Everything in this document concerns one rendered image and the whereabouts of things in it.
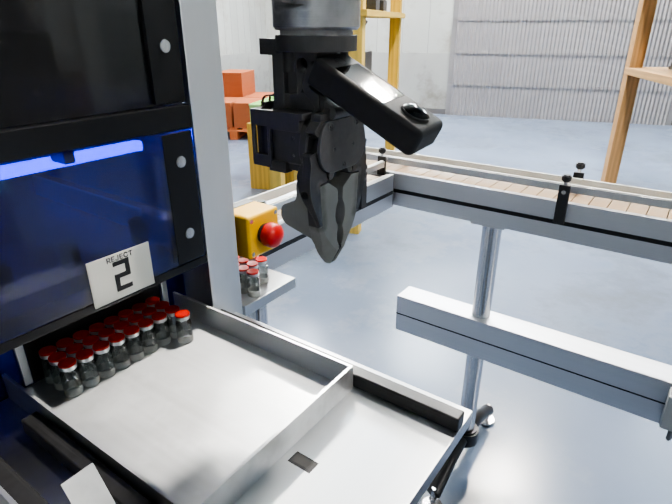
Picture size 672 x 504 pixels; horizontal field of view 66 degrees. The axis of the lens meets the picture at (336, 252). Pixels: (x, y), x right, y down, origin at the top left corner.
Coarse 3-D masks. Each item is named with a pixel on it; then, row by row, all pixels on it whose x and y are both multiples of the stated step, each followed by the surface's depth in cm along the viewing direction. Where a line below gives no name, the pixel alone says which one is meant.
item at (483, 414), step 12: (480, 408) 176; (492, 408) 181; (480, 420) 169; (492, 420) 183; (468, 432) 160; (468, 444) 160; (456, 456) 155; (444, 468) 152; (444, 480) 151; (432, 492) 149
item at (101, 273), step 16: (112, 256) 62; (128, 256) 64; (144, 256) 66; (96, 272) 61; (112, 272) 63; (144, 272) 66; (96, 288) 61; (112, 288) 63; (128, 288) 65; (96, 304) 62
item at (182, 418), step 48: (240, 336) 75; (48, 384) 66; (144, 384) 66; (192, 384) 66; (240, 384) 66; (288, 384) 66; (336, 384) 62; (96, 432) 58; (144, 432) 58; (192, 432) 58; (240, 432) 58; (288, 432) 55; (144, 480) 48; (192, 480) 52; (240, 480) 50
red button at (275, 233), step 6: (270, 222) 82; (264, 228) 81; (270, 228) 81; (276, 228) 81; (282, 228) 82; (264, 234) 81; (270, 234) 80; (276, 234) 81; (282, 234) 82; (264, 240) 81; (270, 240) 81; (276, 240) 81; (282, 240) 83; (270, 246) 81; (276, 246) 82
